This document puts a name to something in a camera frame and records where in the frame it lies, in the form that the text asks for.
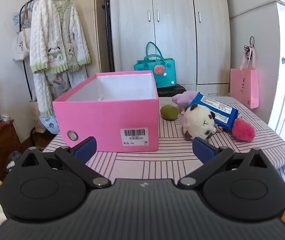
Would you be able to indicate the pink paper bag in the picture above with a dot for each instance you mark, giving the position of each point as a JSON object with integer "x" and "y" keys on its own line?
{"x": 243, "y": 87}

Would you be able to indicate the blue white bag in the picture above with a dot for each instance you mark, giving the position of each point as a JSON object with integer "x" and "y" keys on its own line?
{"x": 48, "y": 125}

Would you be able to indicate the bear print tissue pack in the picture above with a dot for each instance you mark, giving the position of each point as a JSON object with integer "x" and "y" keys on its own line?
{"x": 217, "y": 110}

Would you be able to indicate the beige paper bag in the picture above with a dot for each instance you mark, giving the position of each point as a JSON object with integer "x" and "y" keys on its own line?
{"x": 35, "y": 116}

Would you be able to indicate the white fluffy cardigan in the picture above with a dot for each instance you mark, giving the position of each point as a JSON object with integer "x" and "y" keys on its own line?
{"x": 57, "y": 35}

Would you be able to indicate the striped tablecloth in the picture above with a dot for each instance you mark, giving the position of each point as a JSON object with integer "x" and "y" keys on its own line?
{"x": 172, "y": 155}

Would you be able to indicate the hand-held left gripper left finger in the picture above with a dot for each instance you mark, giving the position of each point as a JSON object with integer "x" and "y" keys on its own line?
{"x": 86, "y": 148}

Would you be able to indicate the grey wardrobe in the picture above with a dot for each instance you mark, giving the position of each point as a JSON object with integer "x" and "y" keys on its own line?
{"x": 172, "y": 42}

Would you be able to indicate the green plush ball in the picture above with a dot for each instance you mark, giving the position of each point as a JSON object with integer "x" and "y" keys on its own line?
{"x": 169, "y": 112}

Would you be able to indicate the purple plush toy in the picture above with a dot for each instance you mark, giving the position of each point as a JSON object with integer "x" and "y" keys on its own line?
{"x": 182, "y": 98}

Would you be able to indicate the panda plush toy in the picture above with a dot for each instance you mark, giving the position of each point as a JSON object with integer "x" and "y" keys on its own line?
{"x": 197, "y": 122}

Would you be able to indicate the white fluffy pajama pants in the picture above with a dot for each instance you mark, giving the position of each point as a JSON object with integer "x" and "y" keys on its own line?
{"x": 43, "y": 92}

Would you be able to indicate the black clothes rack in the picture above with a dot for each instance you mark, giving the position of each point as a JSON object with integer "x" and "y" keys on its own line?
{"x": 27, "y": 83}

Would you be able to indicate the pink storage box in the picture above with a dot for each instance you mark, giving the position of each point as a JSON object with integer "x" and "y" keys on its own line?
{"x": 102, "y": 120}

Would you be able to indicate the white canvas tote bag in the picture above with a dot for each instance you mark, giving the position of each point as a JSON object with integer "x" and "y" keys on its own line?
{"x": 22, "y": 45}

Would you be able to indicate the teal tote bag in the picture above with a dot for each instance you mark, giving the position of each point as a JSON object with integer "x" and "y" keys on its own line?
{"x": 162, "y": 75}

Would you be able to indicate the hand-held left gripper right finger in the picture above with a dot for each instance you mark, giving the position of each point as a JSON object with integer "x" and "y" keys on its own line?
{"x": 202, "y": 147}

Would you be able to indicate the pink fluffy heart plush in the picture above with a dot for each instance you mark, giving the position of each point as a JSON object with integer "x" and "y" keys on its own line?
{"x": 243, "y": 130}

